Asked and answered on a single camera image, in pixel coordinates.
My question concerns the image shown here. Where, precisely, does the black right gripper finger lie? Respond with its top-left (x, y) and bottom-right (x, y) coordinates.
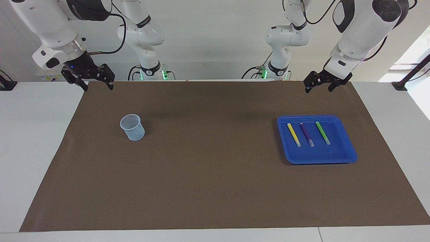
top-left (97, 64), bottom-right (115, 90)
top-left (61, 67), bottom-right (88, 92)

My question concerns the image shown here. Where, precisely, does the green marker pen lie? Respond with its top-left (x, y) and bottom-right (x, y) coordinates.
top-left (315, 121), bottom-right (331, 146)

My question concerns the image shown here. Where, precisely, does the purple marker pen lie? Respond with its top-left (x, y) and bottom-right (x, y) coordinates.
top-left (300, 123), bottom-right (315, 147)

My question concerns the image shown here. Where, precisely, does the yellow marker pen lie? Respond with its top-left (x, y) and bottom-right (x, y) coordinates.
top-left (287, 123), bottom-right (302, 147)

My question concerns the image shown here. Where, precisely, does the white power box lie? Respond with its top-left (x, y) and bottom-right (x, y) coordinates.
top-left (36, 69), bottom-right (64, 82)

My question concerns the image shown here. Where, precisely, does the black clamp stand with pole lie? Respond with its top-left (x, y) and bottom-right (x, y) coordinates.
top-left (391, 54), bottom-right (430, 91)

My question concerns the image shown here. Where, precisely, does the translucent mesh pen cup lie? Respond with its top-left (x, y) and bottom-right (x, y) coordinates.
top-left (120, 114), bottom-right (145, 141)

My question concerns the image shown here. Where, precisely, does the black table clamp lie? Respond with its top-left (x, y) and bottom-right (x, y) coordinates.
top-left (0, 70), bottom-right (18, 91)

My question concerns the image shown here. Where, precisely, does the blue plastic tray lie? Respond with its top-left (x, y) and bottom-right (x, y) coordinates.
top-left (277, 115), bottom-right (357, 165)

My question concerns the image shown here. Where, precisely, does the brown table mat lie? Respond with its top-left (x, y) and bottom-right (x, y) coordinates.
top-left (19, 81), bottom-right (430, 232)

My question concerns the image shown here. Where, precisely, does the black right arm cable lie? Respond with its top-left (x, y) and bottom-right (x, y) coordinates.
top-left (86, 3), bottom-right (127, 55)

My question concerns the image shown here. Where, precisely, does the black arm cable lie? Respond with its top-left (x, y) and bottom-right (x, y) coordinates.
top-left (86, 3), bottom-right (127, 55)
top-left (300, 0), bottom-right (419, 62)

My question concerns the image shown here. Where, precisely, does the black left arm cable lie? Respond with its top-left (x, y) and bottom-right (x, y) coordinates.
top-left (300, 0), bottom-right (419, 62)

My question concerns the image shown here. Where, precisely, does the black left base cable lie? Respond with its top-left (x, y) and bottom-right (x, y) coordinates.
top-left (241, 52), bottom-right (273, 80)

